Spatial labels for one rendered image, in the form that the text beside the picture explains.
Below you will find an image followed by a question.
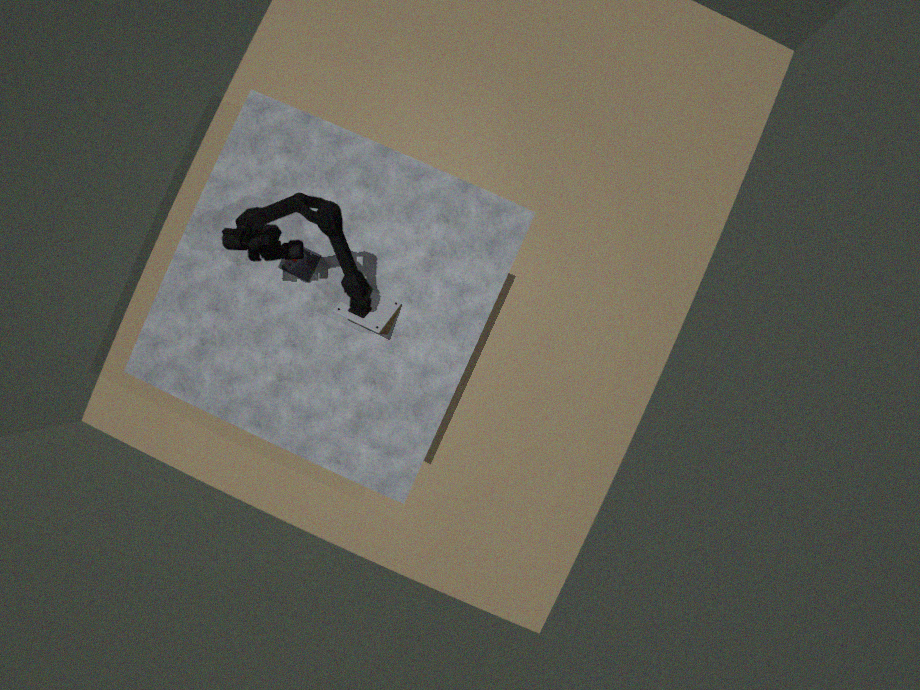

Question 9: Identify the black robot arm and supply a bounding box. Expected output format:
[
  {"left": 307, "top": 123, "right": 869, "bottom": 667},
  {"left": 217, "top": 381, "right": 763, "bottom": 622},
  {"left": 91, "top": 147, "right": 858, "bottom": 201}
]
[{"left": 222, "top": 193, "right": 372, "bottom": 318}]

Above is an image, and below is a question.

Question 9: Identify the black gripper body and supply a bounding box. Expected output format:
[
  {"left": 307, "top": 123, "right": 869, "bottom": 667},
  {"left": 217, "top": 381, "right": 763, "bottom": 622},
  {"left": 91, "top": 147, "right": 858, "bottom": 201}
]
[{"left": 248, "top": 236, "right": 304, "bottom": 262}]

